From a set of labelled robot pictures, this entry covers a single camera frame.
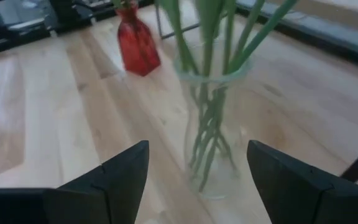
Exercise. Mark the red and yellow artificial tulip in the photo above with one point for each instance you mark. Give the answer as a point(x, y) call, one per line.
point(259, 34)

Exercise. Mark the red ribbed glass vase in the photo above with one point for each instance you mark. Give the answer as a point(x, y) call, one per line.
point(137, 46)

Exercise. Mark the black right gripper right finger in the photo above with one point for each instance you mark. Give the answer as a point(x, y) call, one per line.
point(291, 193)

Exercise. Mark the clear glass vase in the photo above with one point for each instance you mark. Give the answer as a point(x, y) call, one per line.
point(213, 124)

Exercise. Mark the small wooden shelf table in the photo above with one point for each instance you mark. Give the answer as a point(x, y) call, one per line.
point(166, 32)

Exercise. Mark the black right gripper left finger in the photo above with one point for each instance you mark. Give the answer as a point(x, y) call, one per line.
point(117, 193)

